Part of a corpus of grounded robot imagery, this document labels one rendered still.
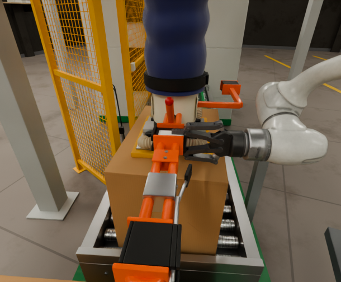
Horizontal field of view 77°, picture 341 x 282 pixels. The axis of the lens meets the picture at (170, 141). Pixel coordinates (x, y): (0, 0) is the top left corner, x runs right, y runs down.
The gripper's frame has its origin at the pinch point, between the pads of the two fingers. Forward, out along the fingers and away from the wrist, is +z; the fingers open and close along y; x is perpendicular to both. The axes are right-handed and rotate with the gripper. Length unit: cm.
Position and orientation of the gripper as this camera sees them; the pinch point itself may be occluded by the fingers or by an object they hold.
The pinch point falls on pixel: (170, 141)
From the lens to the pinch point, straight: 61.2
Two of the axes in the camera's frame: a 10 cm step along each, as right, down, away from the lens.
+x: 0.7, -5.1, 8.6
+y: -0.1, 8.6, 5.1
